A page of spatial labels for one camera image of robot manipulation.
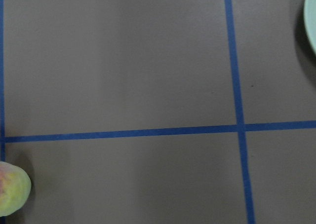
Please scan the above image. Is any yellow pink peach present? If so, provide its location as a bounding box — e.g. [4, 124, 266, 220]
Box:
[0, 161, 32, 217]

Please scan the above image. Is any light green plate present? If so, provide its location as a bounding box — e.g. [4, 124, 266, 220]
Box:
[304, 0, 316, 54]

